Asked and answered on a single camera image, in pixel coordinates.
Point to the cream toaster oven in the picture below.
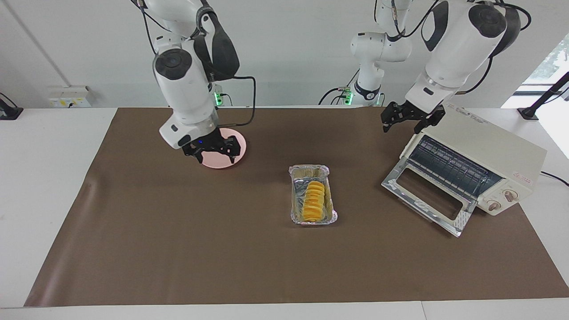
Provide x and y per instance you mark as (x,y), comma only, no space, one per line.
(493,146)

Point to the brown table mat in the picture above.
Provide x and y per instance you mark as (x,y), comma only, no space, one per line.
(222,249)

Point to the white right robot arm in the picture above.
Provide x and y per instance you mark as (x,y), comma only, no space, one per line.
(186,89)

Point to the beige oven knob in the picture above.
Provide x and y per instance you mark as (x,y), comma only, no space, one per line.
(494,205)
(510,195)

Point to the glass oven door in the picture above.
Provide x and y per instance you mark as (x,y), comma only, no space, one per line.
(426,195)

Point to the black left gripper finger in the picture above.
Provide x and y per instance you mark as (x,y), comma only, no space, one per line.
(421,126)
(389,115)

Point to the sliced yellow bread loaf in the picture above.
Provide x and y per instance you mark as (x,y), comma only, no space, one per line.
(313,202)

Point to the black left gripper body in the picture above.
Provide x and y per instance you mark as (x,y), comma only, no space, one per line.
(411,112)

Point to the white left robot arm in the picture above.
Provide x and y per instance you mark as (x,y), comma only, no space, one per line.
(458,44)

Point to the white wall socket strip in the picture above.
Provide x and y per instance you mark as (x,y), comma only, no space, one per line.
(69,97)

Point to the black clamp stand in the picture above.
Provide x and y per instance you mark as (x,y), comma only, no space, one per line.
(542,100)

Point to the black bracket on table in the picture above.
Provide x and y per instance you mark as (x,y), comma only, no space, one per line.
(9,111)

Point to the aluminium foil tray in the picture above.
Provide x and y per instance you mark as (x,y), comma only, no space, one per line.
(297,195)

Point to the pink round plate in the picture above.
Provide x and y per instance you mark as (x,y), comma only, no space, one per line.
(218,161)

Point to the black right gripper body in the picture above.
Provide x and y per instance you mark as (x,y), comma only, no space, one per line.
(206,141)

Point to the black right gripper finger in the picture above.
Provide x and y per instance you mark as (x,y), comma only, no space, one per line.
(195,152)
(231,149)

